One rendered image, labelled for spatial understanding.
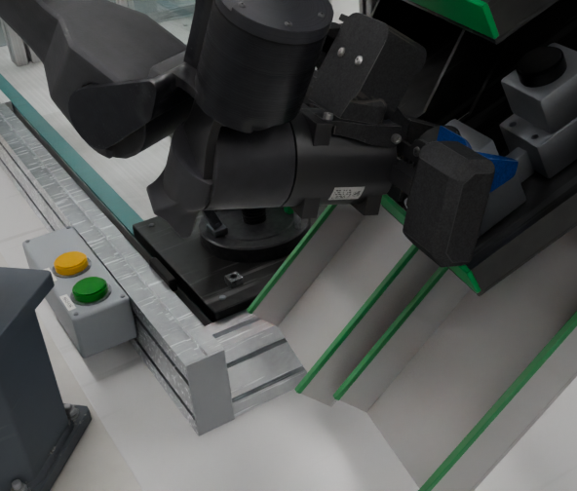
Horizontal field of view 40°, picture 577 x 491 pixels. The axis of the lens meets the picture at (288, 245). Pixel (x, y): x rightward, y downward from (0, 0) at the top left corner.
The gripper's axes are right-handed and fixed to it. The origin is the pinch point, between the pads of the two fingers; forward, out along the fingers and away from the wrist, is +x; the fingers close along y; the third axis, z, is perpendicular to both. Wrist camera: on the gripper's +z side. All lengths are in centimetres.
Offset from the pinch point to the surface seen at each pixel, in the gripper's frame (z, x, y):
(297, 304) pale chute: -23.8, 2.8, 21.5
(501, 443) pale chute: -19.8, 5.9, -5.9
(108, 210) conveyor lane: -32, -6, 64
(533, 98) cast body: 4.2, 4.4, -1.3
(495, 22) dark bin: 9.4, -4.0, -6.3
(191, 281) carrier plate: -29.1, -2.8, 37.1
